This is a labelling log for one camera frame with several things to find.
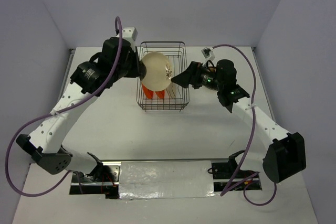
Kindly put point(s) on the grey wire dish rack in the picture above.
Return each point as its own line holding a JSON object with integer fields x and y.
{"x": 176, "y": 97}

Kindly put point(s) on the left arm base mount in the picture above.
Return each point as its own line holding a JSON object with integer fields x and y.
{"x": 104, "y": 182}

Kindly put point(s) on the orange plate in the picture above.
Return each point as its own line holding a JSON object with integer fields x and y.
{"x": 160, "y": 94}
{"x": 149, "y": 94}

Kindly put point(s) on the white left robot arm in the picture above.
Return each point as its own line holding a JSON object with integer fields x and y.
{"x": 87, "y": 83}

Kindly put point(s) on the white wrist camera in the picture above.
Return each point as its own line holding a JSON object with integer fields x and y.
{"x": 129, "y": 33}
{"x": 208, "y": 54}

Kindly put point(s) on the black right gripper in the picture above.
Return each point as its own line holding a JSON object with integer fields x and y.
{"x": 191, "y": 75}

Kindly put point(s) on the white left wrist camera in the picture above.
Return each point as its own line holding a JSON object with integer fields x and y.
{"x": 129, "y": 33}

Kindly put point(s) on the white plate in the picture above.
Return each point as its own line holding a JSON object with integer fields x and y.
{"x": 159, "y": 71}

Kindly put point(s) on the aluminium table edge rail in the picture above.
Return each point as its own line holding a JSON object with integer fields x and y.
{"x": 69, "y": 62}

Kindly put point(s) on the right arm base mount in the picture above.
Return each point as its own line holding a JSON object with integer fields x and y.
{"x": 222, "y": 172}

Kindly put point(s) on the silver foil tape sheet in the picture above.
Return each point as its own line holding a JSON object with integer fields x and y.
{"x": 163, "y": 180}

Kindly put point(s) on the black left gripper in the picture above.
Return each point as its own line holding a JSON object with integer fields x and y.
{"x": 138, "y": 67}

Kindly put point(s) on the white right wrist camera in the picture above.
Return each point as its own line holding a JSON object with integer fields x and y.
{"x": 208, "y": 54}

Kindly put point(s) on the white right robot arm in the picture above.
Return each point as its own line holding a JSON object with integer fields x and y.
{"x": 286, "y": 155}

